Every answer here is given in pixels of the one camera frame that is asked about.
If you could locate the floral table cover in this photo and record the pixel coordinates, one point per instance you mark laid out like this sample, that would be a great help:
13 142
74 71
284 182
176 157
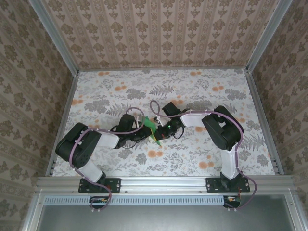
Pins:
180 156

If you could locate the green paper sheet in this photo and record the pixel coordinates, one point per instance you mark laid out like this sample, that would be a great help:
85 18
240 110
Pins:
148 123

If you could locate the thin aluminium table end rail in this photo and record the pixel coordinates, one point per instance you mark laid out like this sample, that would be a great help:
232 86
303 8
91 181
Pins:
163 69

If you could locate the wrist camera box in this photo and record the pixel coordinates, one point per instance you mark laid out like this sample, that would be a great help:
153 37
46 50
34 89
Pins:
127 121
171 108

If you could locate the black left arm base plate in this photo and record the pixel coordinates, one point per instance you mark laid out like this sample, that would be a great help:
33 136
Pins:
115 185

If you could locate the grey metal panel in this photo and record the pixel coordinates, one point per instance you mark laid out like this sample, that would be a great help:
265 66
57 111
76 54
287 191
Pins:
163 219

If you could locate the aluminium panel frame rail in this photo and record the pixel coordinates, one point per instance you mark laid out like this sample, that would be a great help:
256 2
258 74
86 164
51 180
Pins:
295 214
33 214

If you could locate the black wiring connector box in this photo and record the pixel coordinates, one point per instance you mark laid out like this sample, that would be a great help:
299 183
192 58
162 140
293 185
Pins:
232 202
96 203

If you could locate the wide aluminium mounting rail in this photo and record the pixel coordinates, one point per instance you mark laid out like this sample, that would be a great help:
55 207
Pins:
163 184

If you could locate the aluminium corner post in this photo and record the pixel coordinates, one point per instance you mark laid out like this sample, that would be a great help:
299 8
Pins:
57 38
266 36

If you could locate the aluminium table side rail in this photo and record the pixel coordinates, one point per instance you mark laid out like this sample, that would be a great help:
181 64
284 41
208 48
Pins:
62 125
263 120

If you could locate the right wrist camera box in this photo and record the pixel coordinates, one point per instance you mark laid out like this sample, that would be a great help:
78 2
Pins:
171 108

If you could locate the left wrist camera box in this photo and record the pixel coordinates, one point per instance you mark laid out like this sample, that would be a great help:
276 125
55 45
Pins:
127 121

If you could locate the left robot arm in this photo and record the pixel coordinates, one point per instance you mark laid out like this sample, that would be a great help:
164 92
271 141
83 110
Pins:
72 149

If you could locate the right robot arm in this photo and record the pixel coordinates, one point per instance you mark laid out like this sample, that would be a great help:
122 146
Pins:
221 130

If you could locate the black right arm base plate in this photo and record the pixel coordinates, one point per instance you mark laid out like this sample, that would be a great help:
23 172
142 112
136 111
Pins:
213 185

